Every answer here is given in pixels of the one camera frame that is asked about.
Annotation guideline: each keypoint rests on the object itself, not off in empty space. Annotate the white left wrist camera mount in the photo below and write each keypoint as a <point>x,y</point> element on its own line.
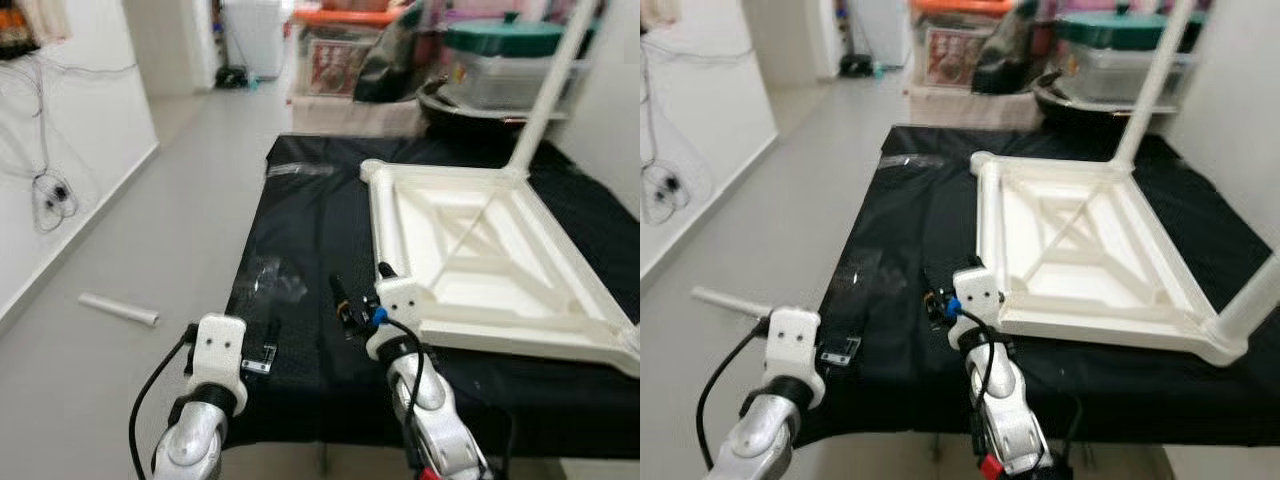
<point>220,350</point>
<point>795,345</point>

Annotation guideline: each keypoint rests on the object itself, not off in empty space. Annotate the clear plastic film scrap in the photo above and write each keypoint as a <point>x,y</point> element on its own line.
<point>300,169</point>
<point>912,161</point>

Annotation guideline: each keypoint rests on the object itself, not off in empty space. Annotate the green pot lid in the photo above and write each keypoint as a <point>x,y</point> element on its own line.
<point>500,38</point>
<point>1110,30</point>

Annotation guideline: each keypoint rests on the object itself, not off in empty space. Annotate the black plastic bag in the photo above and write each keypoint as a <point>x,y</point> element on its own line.
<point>390,60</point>
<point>1010,55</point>

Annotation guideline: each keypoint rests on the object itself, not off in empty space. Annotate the box with red print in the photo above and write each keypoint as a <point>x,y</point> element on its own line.
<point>335,65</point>
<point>950,55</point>

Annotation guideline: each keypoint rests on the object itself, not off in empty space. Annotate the white plastic children table top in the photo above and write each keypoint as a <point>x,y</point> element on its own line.
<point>470,300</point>
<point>1060,290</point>

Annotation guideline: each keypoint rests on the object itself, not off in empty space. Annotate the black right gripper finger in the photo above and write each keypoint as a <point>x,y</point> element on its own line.
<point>937,298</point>
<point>346,305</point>
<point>974,264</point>
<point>386,272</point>

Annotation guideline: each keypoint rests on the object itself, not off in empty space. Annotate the black round floor object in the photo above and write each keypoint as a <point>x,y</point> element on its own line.
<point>857,65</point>
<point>232,78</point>

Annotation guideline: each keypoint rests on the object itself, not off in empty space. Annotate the orange box lid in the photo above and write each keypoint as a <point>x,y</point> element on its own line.
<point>345,16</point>
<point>960,6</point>

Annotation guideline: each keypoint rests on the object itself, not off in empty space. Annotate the patterned beige cloth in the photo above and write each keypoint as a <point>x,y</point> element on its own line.
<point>350,115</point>
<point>970,108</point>

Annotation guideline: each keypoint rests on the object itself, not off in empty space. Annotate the black wok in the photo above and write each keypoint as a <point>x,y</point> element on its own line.
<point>1070,108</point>
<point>450,118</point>

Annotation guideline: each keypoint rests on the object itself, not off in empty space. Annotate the white fridge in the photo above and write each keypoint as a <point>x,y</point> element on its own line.
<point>880,30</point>
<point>258,35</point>

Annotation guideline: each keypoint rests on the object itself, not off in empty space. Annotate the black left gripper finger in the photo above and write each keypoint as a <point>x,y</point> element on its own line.
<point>856,330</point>
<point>271,338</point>

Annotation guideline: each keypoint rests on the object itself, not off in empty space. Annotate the black tablecloth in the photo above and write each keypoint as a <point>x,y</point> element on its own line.
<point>320,230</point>
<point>930,220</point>

